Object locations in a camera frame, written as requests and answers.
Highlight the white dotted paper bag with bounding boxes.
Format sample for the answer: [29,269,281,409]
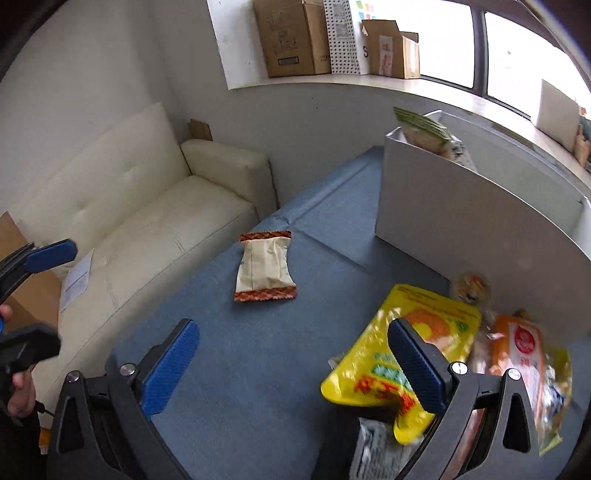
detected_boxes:
[322,0,379,75]

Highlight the white paper sheet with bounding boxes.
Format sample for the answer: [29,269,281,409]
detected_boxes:
[59,249,95,315]

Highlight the small wooden box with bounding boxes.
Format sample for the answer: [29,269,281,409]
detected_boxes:
[573,122,591,167]

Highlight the black white snack packet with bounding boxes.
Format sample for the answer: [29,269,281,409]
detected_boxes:
[438,136,477,170]

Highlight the white foam box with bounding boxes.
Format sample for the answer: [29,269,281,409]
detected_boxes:
[536,79,583,139]

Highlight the clear yellow-edged snack packet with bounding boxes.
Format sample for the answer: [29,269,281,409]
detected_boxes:
[536,346,573,455]

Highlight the small open cardboard box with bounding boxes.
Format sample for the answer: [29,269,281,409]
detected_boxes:
[361,19,422,79]

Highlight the black white printed packet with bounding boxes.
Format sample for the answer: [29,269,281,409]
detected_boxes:
[351,418,416,480]

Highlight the large brown cardboard box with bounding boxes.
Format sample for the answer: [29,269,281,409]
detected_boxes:
[253,0,332,78]

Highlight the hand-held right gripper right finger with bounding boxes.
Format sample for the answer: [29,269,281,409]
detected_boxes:
[388,318,541,480]

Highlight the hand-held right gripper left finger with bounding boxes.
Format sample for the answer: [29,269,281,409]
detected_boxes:
[46,318,200,480]

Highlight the white cardboard box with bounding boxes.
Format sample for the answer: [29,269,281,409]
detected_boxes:
[375,110,591,370]

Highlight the blue tablecloth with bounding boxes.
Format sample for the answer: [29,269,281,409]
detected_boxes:
[108,147,591,480]

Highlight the green white striped snack packet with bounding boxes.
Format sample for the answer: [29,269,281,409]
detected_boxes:
[393,107,455,141]

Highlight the cream packet with brown ends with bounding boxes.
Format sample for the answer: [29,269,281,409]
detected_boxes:
[233,230,297,303]

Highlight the person's left hand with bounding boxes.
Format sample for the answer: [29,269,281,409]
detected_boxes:
[8,371,38,417]

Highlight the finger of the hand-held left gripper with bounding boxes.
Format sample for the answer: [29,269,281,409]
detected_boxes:
[0,239,78,305]
[0,324,62,376]

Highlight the round clear snack cup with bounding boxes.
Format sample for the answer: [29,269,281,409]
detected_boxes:
[450,272,492,308]

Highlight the flat brown cardboard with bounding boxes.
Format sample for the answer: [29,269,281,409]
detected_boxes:
[0,211,63,337]

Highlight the orange snack packet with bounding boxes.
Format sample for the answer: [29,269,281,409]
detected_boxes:
[480,314,548,416]

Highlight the cream leather sofa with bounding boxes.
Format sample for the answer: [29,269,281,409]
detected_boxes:
[0,102,278,416]

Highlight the large yellow snack packet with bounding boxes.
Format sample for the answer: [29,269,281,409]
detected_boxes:
[321,284,483,446]

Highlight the window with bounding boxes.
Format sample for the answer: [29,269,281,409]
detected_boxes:
[416,0,591,121]

